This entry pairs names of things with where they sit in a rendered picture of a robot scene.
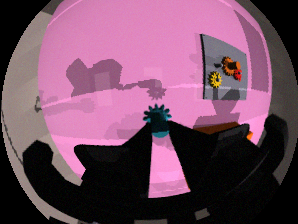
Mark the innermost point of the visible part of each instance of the dark teal gear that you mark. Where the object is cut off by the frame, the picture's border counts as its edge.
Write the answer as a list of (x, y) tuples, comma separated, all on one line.
[(159, 120)]

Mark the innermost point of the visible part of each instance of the orange gear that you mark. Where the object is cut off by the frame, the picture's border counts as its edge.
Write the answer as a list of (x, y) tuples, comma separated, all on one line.
[(229, 66)]

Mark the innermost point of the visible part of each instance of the red gear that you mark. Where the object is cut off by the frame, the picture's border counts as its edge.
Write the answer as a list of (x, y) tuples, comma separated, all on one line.
[(235, 74)]

